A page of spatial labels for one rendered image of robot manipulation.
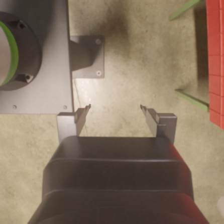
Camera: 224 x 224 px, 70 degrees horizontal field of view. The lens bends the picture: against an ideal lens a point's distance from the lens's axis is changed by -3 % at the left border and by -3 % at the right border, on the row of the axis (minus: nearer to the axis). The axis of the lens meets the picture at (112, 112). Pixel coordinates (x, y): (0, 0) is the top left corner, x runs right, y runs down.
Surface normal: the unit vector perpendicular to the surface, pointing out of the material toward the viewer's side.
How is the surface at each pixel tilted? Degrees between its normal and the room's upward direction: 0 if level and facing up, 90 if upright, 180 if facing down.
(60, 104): 0
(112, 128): 0
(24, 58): 77
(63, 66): 0
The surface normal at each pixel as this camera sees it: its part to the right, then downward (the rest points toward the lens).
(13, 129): -0.01, 0.30
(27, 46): 0.93, -0.01
